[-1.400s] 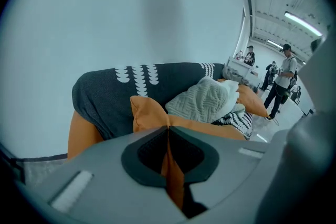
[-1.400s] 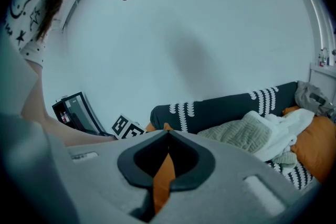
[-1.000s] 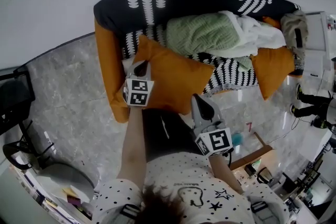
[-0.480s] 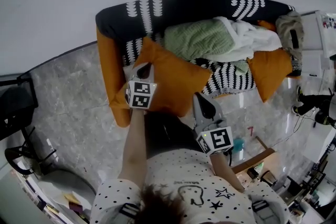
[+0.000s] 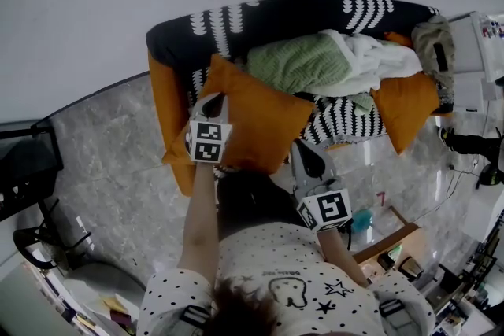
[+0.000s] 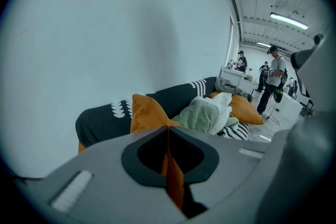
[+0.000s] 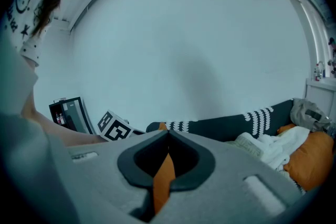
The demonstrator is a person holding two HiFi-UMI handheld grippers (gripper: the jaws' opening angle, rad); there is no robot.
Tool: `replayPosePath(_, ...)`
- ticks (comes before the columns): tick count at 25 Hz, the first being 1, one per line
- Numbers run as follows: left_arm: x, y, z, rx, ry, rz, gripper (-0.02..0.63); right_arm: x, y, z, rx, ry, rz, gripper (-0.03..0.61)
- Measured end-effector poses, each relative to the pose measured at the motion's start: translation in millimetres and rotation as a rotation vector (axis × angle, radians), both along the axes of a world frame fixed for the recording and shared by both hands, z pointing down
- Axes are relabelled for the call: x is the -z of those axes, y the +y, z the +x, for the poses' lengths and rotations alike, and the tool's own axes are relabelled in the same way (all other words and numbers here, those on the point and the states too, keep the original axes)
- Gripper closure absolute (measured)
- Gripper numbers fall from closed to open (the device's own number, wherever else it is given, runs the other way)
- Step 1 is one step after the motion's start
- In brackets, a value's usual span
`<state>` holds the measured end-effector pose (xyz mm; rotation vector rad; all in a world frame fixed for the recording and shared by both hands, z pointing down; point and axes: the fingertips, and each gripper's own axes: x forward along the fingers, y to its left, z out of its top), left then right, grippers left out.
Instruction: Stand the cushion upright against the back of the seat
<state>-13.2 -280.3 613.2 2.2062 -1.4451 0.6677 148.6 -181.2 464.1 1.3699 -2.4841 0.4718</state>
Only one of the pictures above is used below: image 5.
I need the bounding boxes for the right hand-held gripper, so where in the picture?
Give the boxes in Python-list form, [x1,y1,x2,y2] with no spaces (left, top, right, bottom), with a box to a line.
[291,138,354,232]

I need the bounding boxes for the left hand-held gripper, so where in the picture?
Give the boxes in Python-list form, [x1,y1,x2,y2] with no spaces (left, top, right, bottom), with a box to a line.
[185,93,234,164]

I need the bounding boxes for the large orange cushion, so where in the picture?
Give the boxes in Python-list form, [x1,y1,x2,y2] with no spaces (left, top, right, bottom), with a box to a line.
[161,53,316,175]

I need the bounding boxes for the small orange cushion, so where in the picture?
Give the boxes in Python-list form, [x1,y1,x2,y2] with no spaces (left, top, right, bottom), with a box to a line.
[370,72,441,156]

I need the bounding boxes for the person's right forearm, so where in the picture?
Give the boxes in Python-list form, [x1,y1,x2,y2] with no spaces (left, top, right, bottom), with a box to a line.
[317,226,373,288]

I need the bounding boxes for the person's left forearm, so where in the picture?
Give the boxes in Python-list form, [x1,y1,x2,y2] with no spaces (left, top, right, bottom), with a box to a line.
[176,161,221,280]

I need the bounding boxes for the orange sofa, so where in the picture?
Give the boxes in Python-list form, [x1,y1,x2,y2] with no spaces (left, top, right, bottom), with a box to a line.
[145,0,456,197]

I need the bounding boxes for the person's black trousers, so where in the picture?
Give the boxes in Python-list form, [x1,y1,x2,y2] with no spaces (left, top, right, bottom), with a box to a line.
[216,168,312,241]

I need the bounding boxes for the teal fluffy slipper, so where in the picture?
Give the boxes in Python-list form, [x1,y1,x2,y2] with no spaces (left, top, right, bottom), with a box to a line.
[350,207,374,235]

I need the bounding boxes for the pale green cloth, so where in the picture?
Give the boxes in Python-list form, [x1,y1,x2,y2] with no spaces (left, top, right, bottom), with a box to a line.
[352,92,375,113]

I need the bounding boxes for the person's spotted white shirt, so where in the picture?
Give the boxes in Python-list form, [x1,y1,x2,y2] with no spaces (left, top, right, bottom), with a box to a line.
[135,222,436,336]

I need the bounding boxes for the green knitted blanket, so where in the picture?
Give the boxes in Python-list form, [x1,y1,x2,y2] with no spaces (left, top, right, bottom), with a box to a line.
[246,33,354,95]

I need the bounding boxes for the round wooden table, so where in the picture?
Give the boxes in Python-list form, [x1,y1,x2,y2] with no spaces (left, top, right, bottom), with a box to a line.
[352,206,434,288]

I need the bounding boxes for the white fluffy blanket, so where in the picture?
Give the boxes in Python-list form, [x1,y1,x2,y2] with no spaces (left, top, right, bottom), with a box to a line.
[310,28,424,98]

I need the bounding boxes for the black kettle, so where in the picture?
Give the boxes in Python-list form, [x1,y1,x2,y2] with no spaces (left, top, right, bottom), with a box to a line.
[398,255,424,282]

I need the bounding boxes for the grey jacket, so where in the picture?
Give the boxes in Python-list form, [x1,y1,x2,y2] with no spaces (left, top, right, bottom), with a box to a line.
[411,14,457,91]

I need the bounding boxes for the black glass cabinet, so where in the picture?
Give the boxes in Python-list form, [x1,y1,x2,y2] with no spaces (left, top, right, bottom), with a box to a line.
[0,114,65,223]

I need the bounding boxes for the grey round pouf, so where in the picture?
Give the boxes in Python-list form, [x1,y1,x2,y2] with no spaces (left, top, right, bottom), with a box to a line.
[62,261,146,327]

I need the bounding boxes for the white desk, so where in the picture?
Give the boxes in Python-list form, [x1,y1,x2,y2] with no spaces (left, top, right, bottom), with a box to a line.
[448,10,504,111]

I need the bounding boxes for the black metal chair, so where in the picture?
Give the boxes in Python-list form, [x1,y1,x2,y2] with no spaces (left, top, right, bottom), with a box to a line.
[13,196,94,271]

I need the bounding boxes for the white egg-shaped plush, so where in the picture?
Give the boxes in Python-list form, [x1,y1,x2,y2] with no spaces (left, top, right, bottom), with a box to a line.
[84,290,131,323]

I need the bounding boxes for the dark red book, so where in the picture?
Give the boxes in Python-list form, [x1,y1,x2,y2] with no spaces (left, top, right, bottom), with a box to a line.
[109,308,131,327]

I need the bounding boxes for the white side counter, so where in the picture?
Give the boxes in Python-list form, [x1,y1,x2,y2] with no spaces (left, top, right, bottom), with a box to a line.
[0,259,139,336]

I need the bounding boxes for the person's right shoulder strap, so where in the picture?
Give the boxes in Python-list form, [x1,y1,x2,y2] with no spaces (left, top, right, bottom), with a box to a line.
[378,298,410,327]

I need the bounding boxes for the person's shoulder strap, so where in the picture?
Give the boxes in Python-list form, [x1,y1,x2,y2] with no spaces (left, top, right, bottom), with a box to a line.
[378,298,410,327]
[183,305,212,330]

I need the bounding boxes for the person's left shoulder strap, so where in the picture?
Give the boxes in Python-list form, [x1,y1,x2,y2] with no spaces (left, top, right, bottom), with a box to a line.
[183,305,212,330]

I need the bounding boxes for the dark shelf frame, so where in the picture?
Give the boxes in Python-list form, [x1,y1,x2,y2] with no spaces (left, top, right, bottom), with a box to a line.
[424,208,504,336]

